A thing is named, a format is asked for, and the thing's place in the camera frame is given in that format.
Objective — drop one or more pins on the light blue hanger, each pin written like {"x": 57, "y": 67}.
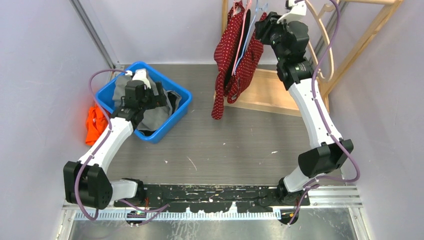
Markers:
{"x": 249, "y": 34}

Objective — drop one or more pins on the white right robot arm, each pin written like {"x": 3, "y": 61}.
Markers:
{"x": 328, "y": 148}

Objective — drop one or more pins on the red polka dot garment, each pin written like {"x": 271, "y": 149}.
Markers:
{"x": 226, "y": 87}
{"x": 249, "y": 63}

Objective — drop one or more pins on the wooden hanger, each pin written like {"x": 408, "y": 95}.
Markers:
{"x": 326, "y": 71}

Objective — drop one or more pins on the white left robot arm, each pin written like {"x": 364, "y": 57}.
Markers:
{"x": 85, "y": 181}

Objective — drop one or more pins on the blue plastic bin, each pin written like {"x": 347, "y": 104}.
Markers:
{"x": 104, "y": 99}

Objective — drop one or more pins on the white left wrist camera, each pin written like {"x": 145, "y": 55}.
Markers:
{"x": 139, "y": 75}

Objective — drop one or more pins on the wooden clothes rack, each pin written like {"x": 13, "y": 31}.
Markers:
{"x": 273, "y": 68}

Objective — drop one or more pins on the grey pleated skirt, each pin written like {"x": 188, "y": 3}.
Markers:
{"x": 147, "y": 122}

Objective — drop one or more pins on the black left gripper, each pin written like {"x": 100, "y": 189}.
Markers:
{"x": 159, "y": 100}

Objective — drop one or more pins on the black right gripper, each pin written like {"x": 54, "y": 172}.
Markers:
{"x": 263, "y": 28}

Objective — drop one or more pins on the pink hanger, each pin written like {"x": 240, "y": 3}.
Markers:
{"x": 244, "y": 28}

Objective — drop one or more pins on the orange cloth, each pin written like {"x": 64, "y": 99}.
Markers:
{"x": 96, "y": 123}

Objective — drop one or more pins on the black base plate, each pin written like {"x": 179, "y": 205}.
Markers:
{"x": 216, "y": 198}

